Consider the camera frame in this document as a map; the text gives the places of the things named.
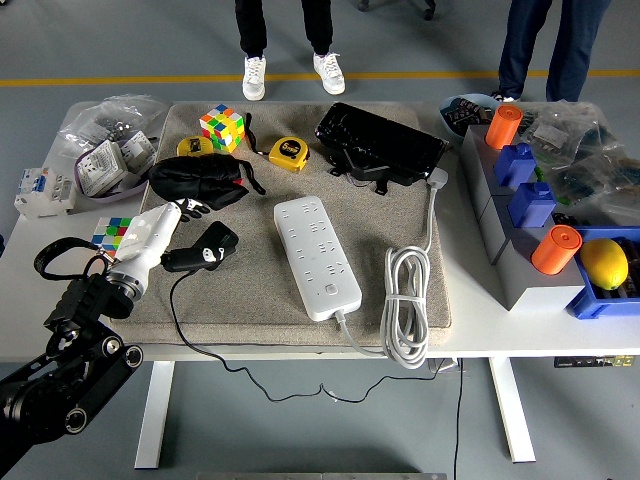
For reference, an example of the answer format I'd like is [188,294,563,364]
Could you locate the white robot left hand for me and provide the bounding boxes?
[110,197,226,292]

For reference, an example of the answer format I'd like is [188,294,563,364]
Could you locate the thin black plug cord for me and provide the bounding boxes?
[169,269,454,404]

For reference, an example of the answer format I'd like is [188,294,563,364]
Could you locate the black plug adapter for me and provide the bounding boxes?
[197,221,240,264]

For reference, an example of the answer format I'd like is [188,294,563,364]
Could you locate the white power strip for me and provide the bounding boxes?
[273,195,363,322]

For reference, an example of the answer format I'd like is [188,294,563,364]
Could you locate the colourful puzzle cube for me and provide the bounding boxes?
[199,103,246,154]
[92,216,139,259]

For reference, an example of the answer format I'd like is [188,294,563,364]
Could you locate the black cloth pouch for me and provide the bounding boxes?
[148,152,267,211]

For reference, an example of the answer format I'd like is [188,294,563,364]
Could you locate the white circuit breaker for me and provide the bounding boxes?
[13,166,77,220]

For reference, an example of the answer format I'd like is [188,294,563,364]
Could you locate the clear bag of screws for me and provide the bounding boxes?
[57,94,169,154]

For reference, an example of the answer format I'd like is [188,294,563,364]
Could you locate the white table leg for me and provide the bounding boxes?
[134,359,176,470]
[487,357,537,464]

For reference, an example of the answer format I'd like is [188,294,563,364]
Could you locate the grey-brown mat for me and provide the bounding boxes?
[109,102,454,349]

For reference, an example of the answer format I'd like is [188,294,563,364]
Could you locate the person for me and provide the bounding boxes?
[489,0,614,104]
[234,0,347,101]

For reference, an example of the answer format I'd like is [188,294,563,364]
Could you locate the black glossy device box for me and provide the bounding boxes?
[314,102,449,194]

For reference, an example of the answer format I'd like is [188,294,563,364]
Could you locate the light blue bowl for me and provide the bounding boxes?
[438,93,501,140]

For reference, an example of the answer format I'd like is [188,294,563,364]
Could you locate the dark circuit boards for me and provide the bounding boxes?
[444,98,496,126]

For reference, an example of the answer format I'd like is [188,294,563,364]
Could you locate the orange cylinder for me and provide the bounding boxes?
[485,103,524,150]
[530,224,584,276]

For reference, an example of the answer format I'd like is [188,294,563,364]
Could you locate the blue plastic block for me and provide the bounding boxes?
[493,142,539,190]
[507,180,557,229]

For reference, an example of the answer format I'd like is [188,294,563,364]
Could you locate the grey block base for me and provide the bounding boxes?
[459,123,586,312]

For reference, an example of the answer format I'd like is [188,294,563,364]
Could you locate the clear bag of components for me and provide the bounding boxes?
[517,101,626,169]
[547,147,640,229]

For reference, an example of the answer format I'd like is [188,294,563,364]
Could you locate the blue plastic bin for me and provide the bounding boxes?
[565,224,640,320]

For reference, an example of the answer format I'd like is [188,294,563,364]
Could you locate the yellow lemon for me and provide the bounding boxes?
[579,237,630,291]

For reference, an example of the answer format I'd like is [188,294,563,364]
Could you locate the black table control panel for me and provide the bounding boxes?
[553,354,636,370]

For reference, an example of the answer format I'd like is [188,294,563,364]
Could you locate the yellow tape measure black strap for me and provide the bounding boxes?
[243,112,311,174]

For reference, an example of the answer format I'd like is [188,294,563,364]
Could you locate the white power strip cable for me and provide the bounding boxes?
[333,167,450,371]

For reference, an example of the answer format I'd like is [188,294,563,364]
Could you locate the black hanging cable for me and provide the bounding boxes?
[452,357,466,480]

